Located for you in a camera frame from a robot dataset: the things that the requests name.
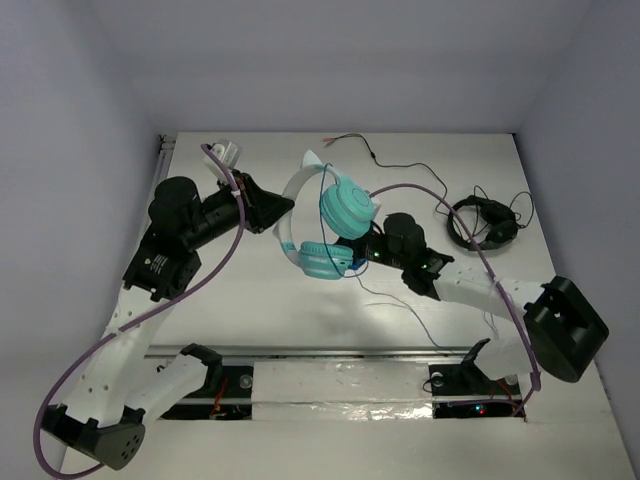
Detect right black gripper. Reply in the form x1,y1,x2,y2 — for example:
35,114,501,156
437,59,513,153
317,214,408,271

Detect blue headphone cable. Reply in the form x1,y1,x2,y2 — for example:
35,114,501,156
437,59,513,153
317,162,461,351

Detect teal cat-ear headphones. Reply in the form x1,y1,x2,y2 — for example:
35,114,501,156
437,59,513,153
274,150,381,280

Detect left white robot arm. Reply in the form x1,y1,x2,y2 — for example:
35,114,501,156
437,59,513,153
33,170,295,470

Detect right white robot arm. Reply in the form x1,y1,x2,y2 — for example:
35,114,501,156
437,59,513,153
337,213,609,393

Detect black headset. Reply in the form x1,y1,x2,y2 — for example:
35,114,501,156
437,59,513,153
446,195,520,251

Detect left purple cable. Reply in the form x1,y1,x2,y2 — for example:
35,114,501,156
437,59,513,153
32,143,249,479

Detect purple cable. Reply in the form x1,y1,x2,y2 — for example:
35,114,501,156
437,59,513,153
32,143,249,479
369,183,544,416

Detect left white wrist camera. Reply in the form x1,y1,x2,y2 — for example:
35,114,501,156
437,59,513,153
203,139,242,184

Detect black headset cable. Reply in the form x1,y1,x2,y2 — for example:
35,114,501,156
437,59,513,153
322,133,534,236

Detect blue earbuds with cable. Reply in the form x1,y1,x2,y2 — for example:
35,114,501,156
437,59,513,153
483,311,500,340

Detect aluminium rail frame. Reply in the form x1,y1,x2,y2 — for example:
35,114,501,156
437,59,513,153
107,133,531,421

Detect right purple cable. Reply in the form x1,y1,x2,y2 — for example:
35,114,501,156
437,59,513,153
369,183,544,416

